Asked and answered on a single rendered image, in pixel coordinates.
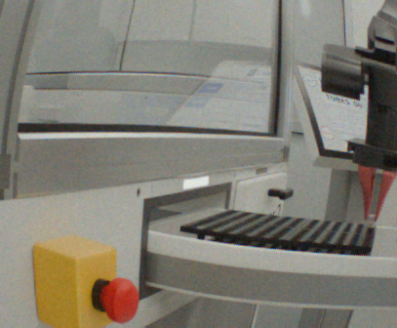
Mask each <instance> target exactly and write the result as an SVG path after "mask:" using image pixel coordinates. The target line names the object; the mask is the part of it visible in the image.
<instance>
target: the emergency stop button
mask: <svg viewBox="0 0 397 328"><path fill-rule="evenodd" d="M109 283H110V284H109V285H107V286H104V288H102V290H101V293H100V294H101V296H100V300H101V305H102V306H103V307H104V308H105V312H106V315H107V317H108V318H109V319H110V320H111V321H114V322H117V323H120V324H124V323H127V322H129V321H131V320H132V319H134V316H135V315H136V312H137V311H138V306H139V290H138V289H137V287H136V286H135V285H134V283H133V282H132V281H131V280H130V279H127V278H124V277H117V278H116V277H115V278H114V279H113V280H112V281H111V282H109Z"/></svg>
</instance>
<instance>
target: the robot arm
mask: <svg viewBox="0 0 397 328"><path fill-rule="evenodd" d="M367 28H368V29H367V31H368V32H367V35H368V36H367V38H368V40H367V42H368V44H367V46H368V47H367V49H366V48H364V47H359V46H357V45H355V49H353V48H347V47H345V46H340V45H334V44H328V43H326V44H325V45H324V46H323V51H322V52H323V53H322V55H321V56H322V59H321V62H322V63H321V64H320V65H321V67H322V68H321V89H322V92H324V93H327V94H330V95H337V96H340V97H343V98H350V99H352V100H355V101H360V97H361V95H364V92H365V89H364V87H365V74H368V75H369V76H368V79H369V81H368V85H369V86H368V105H367V108H368V111H367V115H368V116H367V126H366V136H365V139H364V140H362V139H357V138H353V139H351V140H349V141H348V143H347V151H353V156H352V163H355V164H359V165H358V175H359V177H360V182H361V185H362V190H363V195H364V206H365V208H364V214H365V218H364V220H366V219H367V218H368V217H369V212H370V208H371V202H372V197H373V191H374V186H375V178H376V170H377V168H378V169H381V170H383V172H382V177H381V186H380V190H379V195H378V201H377V211H376V216H375V222H376V221H377V219H378V217H379V214H380V212H381V208H382V206H383V203H384V200H385V198H386V195H387V194H388V191H389V190H390V188H391V186H392V184H393V181H394V180H395V178H396V175H397V0H385V1H384V2H383V5H382V6H381V9H380V10H378V11H377V14H376V16H374V15H373V17H372V19H371V22H370V24H369V26H368V27H367Z"/></svg>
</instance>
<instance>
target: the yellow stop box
mask: <svg viewBox="0 0 397 328"><path fill-rule="evenodd" d="M33 256H34V257H33V261H34V272H35V273H34V276H35V287H36V288H35V290H36V300H37V308H38V310H37V311H38V316H39V320H40V321H42V322H44V323H46V324H48V325H50V326H53V327H55V328H102V327H103V328H104V326H106V325H109V324H112V323H114V321H111V320H110V319H109V318H108V317H107V315H106V312H105V307H103V306H102V305H101V300H100V296H101V294H100V293H101V290H102V288H104V286H107V285H109V284H110V283H109V282H111V281H112V280H113V279H114V278H115V277H116V273H117V269H116V266H117V261H116V259H117V250H116V249H115V247H113V246H111V245H107V244H102V243H98V242H97V241H95V240H90V239H85V238H82V237H80V236H77V235H72V236H67V237H63V238H57V239H55V240H54V239H52V240H50V241H49V240H47V241H42V242H40V243H39V242H37V243H35V244H34V247H33ZM116 278H117V277H116Z"/></svg>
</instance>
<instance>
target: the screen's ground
mask: <svg viewBox="0 0 397 328"><path fill-rule="evenodd" d="M298 69H299V71H300V74H302V73H305V74H307V75H311V76H314V77H315V74H314V72H317V73H321V72H320V71H316V70H314V69H311V68H305V67H302V66H300V65H299V66H298ZM304 85H305V84H304ZM305 87H306V89H307V92H308V95H309V97H310V101H311V103H312V107H313V110H314V113H315V116H316V119H317V122H318V126H319V125H324V126H330V127H333V126H332V123H331V119H330V116H329V114H328V111H327V109H326V105H331V106H337V107H339V108H342V109H348V110H353V111H355V112H359V113H364V114H367V113H366V112H364V111H361V110H356V109H355V108H354V105H353V103H352V100H351V99H350V98H343V97H340V96H337V95H330V94H327V93H324V92H322V89H321V87H319V86H318V87H319V88H314V87H309V86H307V85H305ZM319 128H320V126H319ZM333 130H334V128H333ZM339 133H345V134H348V135H352V136H358V137H363V138H364V139H365V136H364V135H358V134H352V133H346V132H342V131H341V130H334V134H335V139H336V141H335V142H334V141H327V140H323V139H322V142H323V144H324V148H326V149H334V150H341V151H347V149H346V148H343V146H342V143H341V140H340V135H339Z"/></svg>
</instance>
